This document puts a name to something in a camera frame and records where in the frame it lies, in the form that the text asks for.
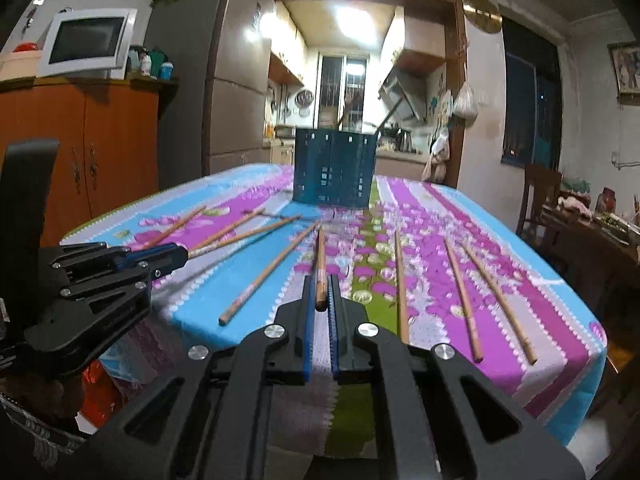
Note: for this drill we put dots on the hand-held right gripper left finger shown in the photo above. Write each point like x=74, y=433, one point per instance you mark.
x=308, y=340

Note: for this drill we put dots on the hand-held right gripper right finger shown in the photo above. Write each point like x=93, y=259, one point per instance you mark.
x=335, y=350

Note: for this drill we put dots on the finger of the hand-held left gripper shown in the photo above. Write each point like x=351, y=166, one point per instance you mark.
x=135, y=257
x=110, y=290

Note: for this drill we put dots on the wooden chopstick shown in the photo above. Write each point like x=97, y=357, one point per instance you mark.
x=321, y=260
x=401, y=285
x=500, y=305
x=462, y=300
x=265, y=280
x=250, y=236
x=175, y=227
x=230, y=230

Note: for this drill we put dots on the blue perforated chopstick holder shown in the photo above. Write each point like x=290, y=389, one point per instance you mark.
x=332, y=170

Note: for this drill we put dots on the red plastic bag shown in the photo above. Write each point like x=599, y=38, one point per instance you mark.
x=100, y=395

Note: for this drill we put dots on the dark cloth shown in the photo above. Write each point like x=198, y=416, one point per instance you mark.
x=35, y=430

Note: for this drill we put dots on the orange wooden cabinet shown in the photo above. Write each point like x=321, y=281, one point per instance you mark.
x=100, y=160

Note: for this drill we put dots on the floral striped tablecloth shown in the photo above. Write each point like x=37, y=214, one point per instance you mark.
x=440, y=280

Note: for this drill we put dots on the grey refrigerator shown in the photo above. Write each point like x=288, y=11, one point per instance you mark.
x=220, y=85

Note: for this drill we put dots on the white bottle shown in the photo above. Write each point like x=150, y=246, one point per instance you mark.
x=146, y=65

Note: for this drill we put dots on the silver electric cooker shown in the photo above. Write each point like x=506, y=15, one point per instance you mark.
x=284, y=132

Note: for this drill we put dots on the hanging pale cloth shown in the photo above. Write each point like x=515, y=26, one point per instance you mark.
x=436, y=160

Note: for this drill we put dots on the white microwave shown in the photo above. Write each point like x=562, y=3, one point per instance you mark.
x=85, y=42

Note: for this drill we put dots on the cream box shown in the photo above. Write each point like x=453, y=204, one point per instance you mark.
x=20, y=65

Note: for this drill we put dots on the round hanging pan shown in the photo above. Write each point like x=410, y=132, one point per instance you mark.
x=303, y=98

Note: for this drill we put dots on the wooden chair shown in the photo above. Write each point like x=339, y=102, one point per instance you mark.
x=537, y=195

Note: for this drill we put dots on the kitchen window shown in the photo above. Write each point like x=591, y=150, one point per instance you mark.
x=340, y=85

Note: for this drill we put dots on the range hood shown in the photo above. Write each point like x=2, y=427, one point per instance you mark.
x=400, y=92

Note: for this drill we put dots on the wooden side table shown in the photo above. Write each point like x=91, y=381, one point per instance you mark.
x=590, y=255

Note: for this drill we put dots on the hanging white plastic bag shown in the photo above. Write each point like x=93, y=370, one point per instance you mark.
x=466, y=102

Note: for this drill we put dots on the red vase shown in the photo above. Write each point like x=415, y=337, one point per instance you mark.
x=606, y=202

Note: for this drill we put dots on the ceiling light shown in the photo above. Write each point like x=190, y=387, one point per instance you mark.
x=356, y=25

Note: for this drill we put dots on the dark window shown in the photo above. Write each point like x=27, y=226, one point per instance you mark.
x=530, y=90

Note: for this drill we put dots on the framed picture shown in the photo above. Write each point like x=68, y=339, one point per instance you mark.
x=625, y=70

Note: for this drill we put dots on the kitchen wall cabinet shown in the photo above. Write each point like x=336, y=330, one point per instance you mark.
x=420, y=45
x=287, y=50

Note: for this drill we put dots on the wooden door frame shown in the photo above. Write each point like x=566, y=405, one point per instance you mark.
x=457, y=85

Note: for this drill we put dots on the gold round wall ornament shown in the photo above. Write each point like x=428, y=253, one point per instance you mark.
x=481, y=12

